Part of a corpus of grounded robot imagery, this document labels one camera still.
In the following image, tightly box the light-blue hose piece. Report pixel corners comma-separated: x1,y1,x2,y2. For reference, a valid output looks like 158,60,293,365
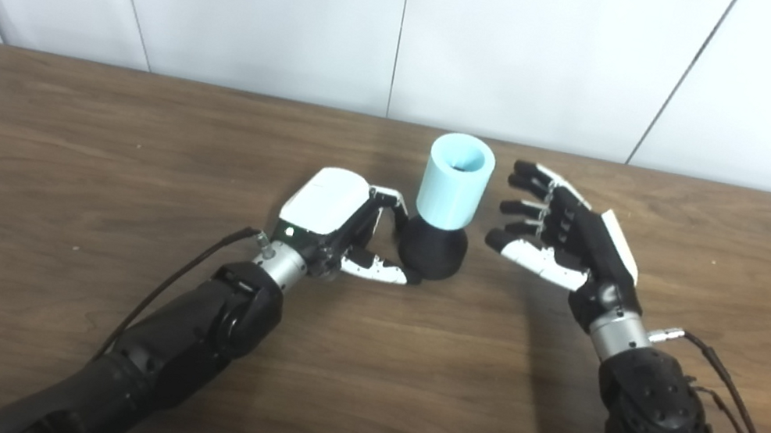
412,127,501,236

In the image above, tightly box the black funnel-shaped nozzle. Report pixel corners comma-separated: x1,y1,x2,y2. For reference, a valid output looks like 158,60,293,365
395,213,472,286

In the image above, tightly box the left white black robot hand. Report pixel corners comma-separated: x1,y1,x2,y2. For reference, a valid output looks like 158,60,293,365
263,158,439,296

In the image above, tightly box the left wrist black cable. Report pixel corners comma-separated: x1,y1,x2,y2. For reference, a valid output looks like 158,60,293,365
91,203,273,383

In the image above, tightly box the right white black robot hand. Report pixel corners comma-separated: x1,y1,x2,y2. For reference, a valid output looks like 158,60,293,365
472,156,665,341

